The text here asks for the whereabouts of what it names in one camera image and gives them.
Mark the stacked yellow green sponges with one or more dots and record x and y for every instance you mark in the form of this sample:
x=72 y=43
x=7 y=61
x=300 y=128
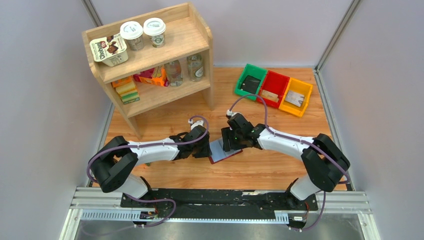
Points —
x=126 y=89

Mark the left glass bottle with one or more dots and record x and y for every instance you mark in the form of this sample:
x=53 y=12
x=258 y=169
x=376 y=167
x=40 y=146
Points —
x=174 y=73

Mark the Chobani yogurt cup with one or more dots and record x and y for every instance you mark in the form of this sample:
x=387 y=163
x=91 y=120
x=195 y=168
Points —
x=110 y=50

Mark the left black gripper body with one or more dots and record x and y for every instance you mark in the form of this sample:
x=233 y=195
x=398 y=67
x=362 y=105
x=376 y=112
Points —
x=202 y=145

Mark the right white-lidded coffee cup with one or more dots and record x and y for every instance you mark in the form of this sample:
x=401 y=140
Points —
x=155 y=29

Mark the white-lidded coffee cup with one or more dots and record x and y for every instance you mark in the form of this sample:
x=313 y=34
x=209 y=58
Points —
x=132 y=33
x=155 y=29

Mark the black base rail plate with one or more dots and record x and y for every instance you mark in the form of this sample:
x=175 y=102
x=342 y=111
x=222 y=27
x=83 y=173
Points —
x=223 y=204

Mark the red leather card holder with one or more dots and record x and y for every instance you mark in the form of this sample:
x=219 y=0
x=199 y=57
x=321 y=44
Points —
x=217 y=151

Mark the silver card in yellow bin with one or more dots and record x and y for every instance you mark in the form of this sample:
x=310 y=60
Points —
x=294 y=98

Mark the tan card in red bin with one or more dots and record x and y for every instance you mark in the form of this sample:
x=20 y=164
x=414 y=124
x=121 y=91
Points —
x=273 y=97

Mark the red plastic bin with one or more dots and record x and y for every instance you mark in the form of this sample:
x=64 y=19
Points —
x=276 y=83

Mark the glass bottle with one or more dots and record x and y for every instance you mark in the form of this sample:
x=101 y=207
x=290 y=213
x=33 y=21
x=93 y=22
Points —
x=174 y=73
x=195 y=67

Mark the yellow plastic bin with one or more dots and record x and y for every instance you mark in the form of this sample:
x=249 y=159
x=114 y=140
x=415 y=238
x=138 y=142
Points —
x=303 y=88

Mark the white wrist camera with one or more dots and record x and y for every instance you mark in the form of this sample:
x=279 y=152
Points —
x=196 y=123
x=230 y=114

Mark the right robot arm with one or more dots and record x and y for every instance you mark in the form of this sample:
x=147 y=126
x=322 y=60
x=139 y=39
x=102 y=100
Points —
x=324 y=162

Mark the right glass bottle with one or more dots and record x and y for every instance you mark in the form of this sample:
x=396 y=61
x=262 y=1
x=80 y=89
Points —
x=195 y=67

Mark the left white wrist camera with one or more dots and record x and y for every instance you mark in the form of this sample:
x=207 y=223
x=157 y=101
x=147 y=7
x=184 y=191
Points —
x=196 y=123

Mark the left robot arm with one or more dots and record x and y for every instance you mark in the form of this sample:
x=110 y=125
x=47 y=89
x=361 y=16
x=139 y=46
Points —
x=112 y=166

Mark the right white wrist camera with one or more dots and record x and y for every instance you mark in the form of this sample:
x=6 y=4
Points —
x=230 y=114

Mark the wooden two-tier shelf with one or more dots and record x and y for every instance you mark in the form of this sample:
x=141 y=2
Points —
x=187 y=33

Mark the green plastic bin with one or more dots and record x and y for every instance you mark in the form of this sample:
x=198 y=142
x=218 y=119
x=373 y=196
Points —
x=252 y=70

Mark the left white-lidded coffee cup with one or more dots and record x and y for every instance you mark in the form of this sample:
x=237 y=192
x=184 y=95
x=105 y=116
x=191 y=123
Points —
x=132 y=33

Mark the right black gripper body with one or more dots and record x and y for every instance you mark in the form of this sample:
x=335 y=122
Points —
x=228 y=139

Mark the black card in green bin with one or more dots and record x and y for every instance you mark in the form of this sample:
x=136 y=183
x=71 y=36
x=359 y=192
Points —
x=250 y=84

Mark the orange pink snack box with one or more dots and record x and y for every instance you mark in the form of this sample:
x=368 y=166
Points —
x=155 y=76

